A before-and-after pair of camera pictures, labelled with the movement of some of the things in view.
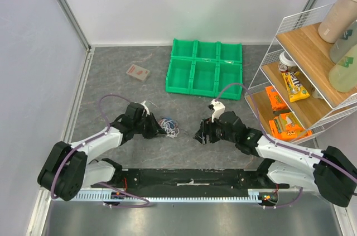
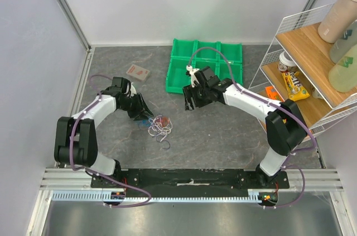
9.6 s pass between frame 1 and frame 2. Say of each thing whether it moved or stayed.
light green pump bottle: stayed
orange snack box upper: stayed
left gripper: moved
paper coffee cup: stayed
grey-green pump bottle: stayed
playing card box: stayed
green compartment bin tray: stayed
